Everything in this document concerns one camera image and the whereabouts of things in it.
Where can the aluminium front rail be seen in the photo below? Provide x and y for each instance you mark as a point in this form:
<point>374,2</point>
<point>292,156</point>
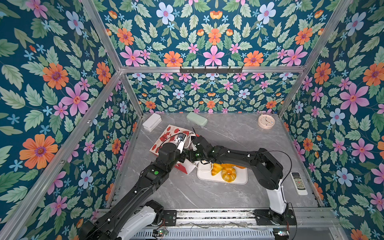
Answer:
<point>306,218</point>

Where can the mint green glasses case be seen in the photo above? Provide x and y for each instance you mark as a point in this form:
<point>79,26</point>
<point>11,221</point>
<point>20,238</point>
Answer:
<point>197,119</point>

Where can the pink round alarm clock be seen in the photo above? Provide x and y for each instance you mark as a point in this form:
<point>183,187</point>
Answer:
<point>266,122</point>

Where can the white flat box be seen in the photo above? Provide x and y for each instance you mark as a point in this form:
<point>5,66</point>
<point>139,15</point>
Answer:
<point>152,122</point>

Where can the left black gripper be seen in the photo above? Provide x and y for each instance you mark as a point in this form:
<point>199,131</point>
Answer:
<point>183,156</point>

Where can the yellow flaky fake pastry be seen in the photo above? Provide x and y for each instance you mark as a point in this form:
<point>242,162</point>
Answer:
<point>227,166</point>

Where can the white plastic tray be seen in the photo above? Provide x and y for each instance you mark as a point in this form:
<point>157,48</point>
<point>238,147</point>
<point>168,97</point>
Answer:
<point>204,173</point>

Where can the round striped fake bun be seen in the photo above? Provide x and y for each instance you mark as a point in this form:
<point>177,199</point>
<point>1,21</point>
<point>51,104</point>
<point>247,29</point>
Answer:
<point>229,174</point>

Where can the red white paper bag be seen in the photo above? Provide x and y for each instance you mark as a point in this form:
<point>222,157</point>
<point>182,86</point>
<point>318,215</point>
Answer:
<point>167,137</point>

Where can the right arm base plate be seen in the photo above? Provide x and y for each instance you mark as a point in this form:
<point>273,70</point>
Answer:
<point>266,217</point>

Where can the white slotted cable duct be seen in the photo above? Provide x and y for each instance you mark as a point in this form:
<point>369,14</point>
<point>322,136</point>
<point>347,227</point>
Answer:
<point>204,234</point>

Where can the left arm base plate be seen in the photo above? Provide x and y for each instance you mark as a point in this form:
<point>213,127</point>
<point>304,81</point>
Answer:
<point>170,217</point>

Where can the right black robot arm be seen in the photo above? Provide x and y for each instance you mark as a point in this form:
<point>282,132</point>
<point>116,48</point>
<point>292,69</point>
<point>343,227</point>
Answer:
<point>266,168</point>

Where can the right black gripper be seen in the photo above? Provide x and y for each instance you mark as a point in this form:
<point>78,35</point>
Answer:
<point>190,154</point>

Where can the black hook rail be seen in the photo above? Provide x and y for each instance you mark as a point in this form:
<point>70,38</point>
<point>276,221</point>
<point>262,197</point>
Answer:
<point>210,70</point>

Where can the yellow fake croissant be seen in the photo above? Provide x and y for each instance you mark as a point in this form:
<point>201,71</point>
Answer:
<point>216,169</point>

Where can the white remote control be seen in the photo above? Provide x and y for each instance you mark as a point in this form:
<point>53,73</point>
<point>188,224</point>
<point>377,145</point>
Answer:
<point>299,183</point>

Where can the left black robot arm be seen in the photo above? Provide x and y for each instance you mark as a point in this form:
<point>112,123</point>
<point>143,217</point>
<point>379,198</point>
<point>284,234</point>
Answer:
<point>127,218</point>

